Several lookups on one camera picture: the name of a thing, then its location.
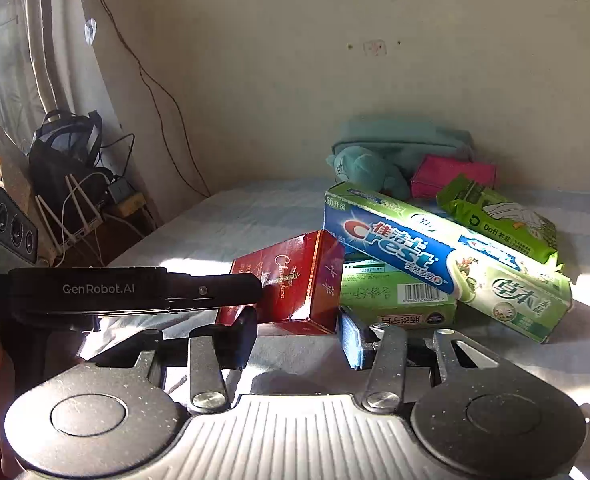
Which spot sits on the white wifi router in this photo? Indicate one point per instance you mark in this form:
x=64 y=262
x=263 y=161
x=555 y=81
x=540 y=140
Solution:
x=79 y=215

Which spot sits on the teal zip pouch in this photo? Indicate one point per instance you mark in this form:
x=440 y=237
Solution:
x=404 y=141

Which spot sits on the pink wallet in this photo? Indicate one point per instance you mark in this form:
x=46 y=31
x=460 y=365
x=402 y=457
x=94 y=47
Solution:
x=435 y=172

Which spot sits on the green Dofi tissue pack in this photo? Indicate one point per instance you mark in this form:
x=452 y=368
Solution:
x=483 y=210

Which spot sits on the red cigarette box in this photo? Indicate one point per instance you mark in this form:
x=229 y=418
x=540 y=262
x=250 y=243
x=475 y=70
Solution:
x=301 y=280

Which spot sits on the striped bed sheet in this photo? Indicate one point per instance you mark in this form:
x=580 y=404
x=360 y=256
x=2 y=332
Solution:
x=206 y=238

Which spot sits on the grey curtain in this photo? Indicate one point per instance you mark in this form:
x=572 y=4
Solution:
x=48 y=61

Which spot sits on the teal plush elephant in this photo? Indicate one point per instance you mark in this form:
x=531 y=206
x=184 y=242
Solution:
x=363 y=167

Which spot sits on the pink wall sticker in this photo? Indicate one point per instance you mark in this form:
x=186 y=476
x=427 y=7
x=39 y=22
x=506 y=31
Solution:
x=375 y=47

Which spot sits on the black backpack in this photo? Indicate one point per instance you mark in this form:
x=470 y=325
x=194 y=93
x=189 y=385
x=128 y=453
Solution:
x=65 y=144

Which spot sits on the Crest toothpaste box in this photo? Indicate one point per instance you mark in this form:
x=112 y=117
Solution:
x=489 y=277

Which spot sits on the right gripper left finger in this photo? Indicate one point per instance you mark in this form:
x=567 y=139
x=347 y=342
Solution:
x=211 y=349

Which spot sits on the green medicine box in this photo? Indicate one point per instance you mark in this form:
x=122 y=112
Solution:
x=379 y=293

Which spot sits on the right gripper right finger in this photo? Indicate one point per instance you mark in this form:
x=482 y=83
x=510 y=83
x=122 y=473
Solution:
x=382 y=350

